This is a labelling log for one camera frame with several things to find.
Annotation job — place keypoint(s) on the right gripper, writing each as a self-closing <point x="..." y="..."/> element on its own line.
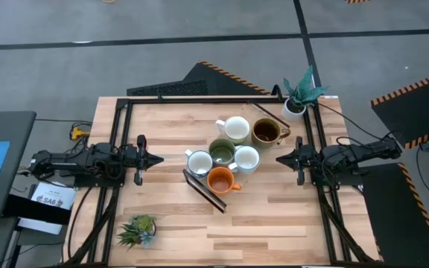
<point x="307" y="158"/>

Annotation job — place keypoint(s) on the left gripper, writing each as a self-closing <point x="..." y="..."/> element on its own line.
<point x="140" y="160"/>

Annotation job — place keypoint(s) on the brown and teal glazed mug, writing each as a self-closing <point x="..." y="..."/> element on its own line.
<point x="266" y="132"/>

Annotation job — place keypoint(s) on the white mug green leaf pattern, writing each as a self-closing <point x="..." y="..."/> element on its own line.
<point x="247" y="159"/>

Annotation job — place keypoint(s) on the orange mug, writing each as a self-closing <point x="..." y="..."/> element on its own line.
<point x="220" y="182"/>

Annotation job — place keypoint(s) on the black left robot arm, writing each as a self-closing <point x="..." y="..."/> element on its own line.
<point x="88" y="160"/>

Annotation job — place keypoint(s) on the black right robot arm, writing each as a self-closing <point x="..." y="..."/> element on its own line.
<point x="359" y="152"/>

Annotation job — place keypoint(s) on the white mug blue floral print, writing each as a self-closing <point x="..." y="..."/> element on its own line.
<point x="199" y="164"/>

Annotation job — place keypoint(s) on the snake plant in white pot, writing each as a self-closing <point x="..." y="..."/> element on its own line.
<point x="292" y="111"/>

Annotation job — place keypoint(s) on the small succulent plant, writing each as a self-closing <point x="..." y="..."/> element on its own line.
<point x="140" y="227"/>

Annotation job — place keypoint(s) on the yellow power plug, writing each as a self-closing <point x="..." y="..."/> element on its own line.
<point x="76" y="133"/>

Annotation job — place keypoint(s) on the white printed manual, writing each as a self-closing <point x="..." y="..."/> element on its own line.
<point x="54" y="193"/>

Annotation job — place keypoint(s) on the black desk crossbar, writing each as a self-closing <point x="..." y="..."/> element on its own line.
<point x="35" y="214"/>

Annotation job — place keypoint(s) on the white paper sheet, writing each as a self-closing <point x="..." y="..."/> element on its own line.
<point x="39" y="226"/>

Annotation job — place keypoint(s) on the grey desk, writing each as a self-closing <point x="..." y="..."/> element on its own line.
<point x="13" y="126"/>

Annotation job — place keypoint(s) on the black frame wooden shelf riser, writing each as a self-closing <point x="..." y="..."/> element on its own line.
<point x="204" y="191"/>

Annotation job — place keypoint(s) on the black table frame rails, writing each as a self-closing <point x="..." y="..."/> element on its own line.
<point x="121" y="105"/>

